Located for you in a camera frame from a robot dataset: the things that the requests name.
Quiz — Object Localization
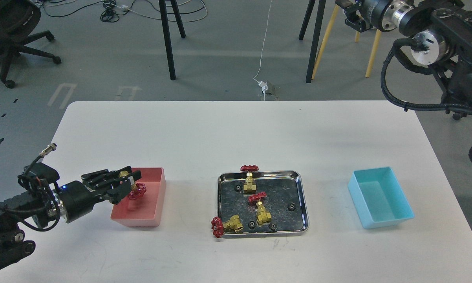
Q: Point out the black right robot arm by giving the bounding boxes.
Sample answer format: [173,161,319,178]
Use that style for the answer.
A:
[335,0,472,120]

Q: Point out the blue plastic box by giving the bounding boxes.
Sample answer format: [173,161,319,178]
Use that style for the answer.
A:
[348,167,414,229]

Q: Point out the pink plastic box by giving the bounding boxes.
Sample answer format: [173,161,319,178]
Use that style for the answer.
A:
[110,168,166,227]

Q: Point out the black office chair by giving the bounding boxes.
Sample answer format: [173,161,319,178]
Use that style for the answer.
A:
[0,0,61,88]

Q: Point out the brass valve tray corner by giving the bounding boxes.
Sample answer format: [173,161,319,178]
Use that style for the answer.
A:
[211,215,243,238]

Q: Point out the black floor cables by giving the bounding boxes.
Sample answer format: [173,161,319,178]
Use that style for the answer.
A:
[36,0,208,23]

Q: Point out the white power cable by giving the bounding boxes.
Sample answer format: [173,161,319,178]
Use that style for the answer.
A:
[254,0,274,94]

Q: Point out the stainless steel tray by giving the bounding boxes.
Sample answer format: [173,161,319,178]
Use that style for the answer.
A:
[216,171,309,238]

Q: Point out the brass valve at tray top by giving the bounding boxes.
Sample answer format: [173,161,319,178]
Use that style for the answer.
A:
[240,165,259,195]

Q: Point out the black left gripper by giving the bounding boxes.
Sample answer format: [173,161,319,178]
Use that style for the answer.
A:
[57,167,139,223]

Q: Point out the brass valve tray centre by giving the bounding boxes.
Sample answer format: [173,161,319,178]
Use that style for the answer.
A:
[247,192,272,226]

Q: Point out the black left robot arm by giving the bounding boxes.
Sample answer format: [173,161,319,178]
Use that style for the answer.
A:
[0,143,142,270]

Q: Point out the brass valve red handle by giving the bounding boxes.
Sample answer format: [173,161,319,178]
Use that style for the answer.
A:
[117,170,147,200]

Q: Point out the black stand legs right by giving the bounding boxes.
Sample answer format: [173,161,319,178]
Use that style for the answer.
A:
[298,0,326,83]

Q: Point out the black stand legs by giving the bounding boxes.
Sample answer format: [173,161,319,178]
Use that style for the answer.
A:
[298,0,326,83]
[158,0,186,81]

